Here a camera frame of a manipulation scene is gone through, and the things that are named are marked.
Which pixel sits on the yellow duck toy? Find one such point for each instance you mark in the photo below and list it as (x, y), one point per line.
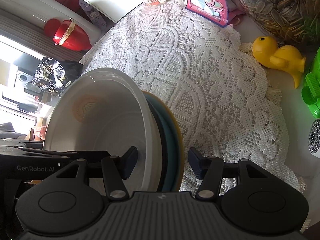
(286, 58)

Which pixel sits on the white toy microphone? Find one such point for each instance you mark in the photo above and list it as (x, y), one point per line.
(314, 138)

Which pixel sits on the blue bowl white inside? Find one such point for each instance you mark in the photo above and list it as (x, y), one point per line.
(169, 142)

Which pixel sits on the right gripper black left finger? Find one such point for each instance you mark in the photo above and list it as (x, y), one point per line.
(115, 170)

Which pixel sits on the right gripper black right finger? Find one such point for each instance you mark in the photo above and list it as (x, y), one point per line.
(211, 171)

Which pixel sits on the silver foil bag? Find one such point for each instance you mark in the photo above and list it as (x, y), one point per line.
(50, 77)

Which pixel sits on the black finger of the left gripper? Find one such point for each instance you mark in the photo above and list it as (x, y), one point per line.
(28, 156)

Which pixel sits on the plain white ceramic bowl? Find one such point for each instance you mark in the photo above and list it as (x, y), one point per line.
(104, 110)

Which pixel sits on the sunflower seed jar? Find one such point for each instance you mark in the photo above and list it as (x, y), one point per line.
(295, 22)

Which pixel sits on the pink marshmallow bag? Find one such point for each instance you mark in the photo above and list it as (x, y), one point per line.
(213, 10)

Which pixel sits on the green gumball candy dispenser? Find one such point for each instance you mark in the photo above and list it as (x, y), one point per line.
(311, 90)

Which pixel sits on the white lace tablecloth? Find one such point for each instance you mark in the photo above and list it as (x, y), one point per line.
(219, 95)

